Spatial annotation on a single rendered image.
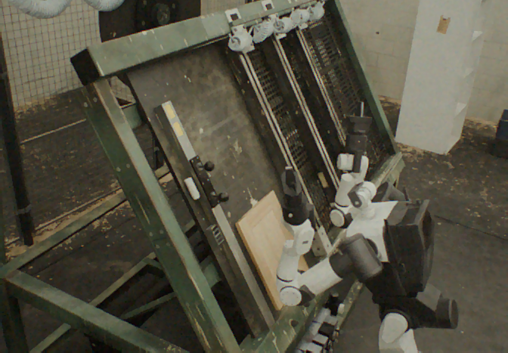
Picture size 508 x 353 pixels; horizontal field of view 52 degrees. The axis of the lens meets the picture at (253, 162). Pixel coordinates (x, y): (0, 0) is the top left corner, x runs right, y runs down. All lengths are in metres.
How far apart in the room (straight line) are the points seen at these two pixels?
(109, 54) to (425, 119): 4.66
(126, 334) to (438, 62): 4.42
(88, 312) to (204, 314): 0.69
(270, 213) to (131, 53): 0.92
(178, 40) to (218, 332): 1.05
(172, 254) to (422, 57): 4.46
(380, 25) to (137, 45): 5.87
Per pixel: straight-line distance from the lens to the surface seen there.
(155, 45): 1.87
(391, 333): 2.16
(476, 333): 3.72
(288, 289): 1.86
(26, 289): 2.58
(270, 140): 2.33
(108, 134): 1.73
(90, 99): 1.73
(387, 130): 3.58
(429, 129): 5.99
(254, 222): 2.14
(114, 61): 1.71
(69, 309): 2.42
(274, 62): 2.59
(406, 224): 1.87
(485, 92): 7.21
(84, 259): 4.03
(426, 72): 5.84
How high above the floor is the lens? 2.37
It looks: 27 degrees down
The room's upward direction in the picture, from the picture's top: 3 degrees clockwise
